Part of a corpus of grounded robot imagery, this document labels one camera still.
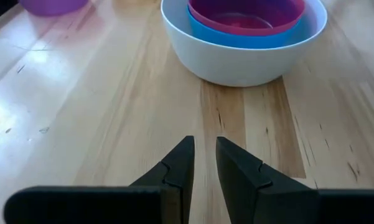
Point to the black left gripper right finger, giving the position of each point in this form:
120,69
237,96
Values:
261,196

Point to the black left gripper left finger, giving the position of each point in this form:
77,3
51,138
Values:
161,196

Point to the blue plastic bowl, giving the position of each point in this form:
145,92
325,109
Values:
236,40

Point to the red plastic bowl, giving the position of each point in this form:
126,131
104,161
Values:
245,18

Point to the large white bowl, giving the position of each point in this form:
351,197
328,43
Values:
236,65

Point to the purple plastic bowl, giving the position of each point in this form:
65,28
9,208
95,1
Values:
51,6

